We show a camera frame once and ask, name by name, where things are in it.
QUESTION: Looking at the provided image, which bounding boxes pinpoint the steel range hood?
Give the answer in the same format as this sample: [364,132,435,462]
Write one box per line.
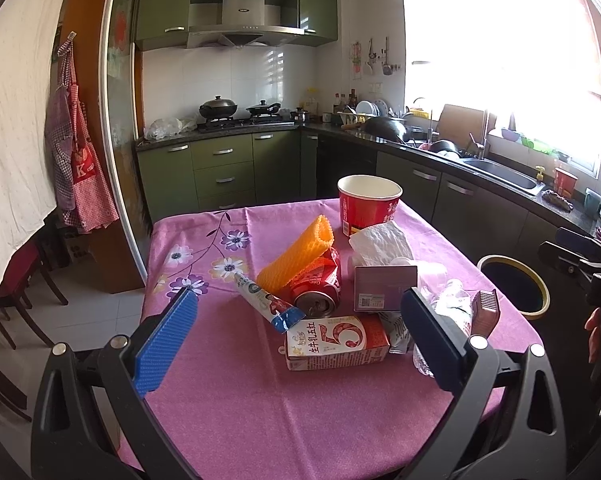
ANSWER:
[186,0,307,49]

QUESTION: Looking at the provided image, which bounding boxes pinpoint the dark wooden chair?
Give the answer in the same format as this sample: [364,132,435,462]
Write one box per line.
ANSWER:
[0,242,69,350]

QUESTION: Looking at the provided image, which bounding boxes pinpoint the white toothpaste tube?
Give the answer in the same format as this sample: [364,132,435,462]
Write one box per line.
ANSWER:
[234,273,306,334]

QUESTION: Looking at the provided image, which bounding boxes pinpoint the red white milk carton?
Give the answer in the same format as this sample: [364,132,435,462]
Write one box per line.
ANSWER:
[285,314,389,372]

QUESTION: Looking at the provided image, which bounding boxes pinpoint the wooden cutting board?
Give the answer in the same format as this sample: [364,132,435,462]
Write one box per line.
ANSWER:
[436,104,481,150]

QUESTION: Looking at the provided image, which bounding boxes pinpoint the clear plastic water bottle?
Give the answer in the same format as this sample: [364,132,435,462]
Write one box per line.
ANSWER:
[411,277,474,377]

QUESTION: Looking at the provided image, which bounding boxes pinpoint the crushed red cola can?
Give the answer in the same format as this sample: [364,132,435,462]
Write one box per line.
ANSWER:
[281,247,341,320]

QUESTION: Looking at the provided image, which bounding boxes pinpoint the green lower cabinets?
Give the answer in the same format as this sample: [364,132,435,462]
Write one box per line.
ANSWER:
[136,126,599,272]

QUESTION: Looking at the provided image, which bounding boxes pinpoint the black wok on stove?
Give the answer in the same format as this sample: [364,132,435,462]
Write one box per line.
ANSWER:
[198,96,238,120]

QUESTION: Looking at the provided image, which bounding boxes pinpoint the white paper tissue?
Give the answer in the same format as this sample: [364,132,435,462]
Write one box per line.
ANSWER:
[349,220,413,266]

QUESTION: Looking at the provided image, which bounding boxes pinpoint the pink floral tablecloth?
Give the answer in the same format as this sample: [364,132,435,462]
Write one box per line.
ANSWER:
[116,198,544,480]

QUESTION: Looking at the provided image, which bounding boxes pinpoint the steel faucet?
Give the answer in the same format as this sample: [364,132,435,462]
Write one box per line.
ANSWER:
[468,110,496,159]

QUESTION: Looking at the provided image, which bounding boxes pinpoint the mauve small box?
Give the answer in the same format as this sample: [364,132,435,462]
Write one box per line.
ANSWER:
[353,266,418,312]

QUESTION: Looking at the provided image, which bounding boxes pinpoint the red paper cup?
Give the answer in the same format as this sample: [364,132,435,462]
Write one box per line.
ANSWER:
[337,174,404,237]

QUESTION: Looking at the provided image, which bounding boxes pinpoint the white hanging cloth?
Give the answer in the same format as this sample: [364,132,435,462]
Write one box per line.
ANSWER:
[0,0,63,284]

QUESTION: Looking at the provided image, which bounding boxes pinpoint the silver snack wrapper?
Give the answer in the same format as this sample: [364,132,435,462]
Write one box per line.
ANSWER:
[379,312,411,356]

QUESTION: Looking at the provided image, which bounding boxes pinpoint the red checked apron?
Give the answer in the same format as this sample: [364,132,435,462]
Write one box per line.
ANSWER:
[44,34,118,234]

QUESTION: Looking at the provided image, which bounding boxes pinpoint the pink small carton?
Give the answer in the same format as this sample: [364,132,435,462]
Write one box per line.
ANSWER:
[471,289,500,338]

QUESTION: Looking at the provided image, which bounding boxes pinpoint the yellow rimmed trash bin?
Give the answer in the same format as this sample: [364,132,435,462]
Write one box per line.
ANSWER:
[477,255,551,321]

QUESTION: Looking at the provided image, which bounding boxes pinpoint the red cup on counter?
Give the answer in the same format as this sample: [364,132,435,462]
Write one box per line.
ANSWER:
[553,167,578,200]

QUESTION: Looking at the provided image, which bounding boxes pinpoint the large black wok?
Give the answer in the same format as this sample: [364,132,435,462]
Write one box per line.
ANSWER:
[361,116,407,143]

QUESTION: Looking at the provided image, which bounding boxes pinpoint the steel sink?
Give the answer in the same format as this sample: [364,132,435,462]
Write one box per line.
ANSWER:
[460,158,543,196]

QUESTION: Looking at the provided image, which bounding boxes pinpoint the black lidded pan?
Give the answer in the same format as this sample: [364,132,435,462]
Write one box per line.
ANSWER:
[246,100,281,117]

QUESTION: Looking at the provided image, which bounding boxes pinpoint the orange foam net sleeve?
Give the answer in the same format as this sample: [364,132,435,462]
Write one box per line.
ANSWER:
[256,214,334,292]

